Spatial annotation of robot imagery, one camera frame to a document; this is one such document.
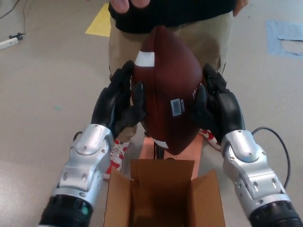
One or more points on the black plug adapter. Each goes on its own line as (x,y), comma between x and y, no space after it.
(16,36)

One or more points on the white power strip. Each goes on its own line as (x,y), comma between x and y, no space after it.
(8,43)

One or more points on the person's left red white sneaker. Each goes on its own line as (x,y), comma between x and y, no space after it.
(209,137)

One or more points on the person's right red white sneaker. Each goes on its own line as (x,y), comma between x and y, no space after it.
(118,153)

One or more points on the black stand post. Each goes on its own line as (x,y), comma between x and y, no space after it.
(159,151)

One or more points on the black shirt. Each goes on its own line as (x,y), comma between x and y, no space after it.
(177,14)

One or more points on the person's right hand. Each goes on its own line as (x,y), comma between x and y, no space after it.
(119,5)

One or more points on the person's red white sneaker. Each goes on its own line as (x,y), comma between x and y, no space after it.
(209,137)
(118,153)

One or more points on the torn blue paper sheet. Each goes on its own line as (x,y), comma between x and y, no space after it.
(272,40)

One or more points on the robot left black hand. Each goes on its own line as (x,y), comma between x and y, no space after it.
(109,106)

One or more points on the person's left hand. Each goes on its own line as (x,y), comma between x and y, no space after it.
(240,7)

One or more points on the brown leather football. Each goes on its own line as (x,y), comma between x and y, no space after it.
(165,94)

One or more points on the brown cardboard box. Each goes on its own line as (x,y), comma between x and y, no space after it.
(151,203)

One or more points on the yellow floor marker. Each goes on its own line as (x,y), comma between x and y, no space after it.
(100,23)

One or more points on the robot right black hand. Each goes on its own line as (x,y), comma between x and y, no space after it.
(227,111)

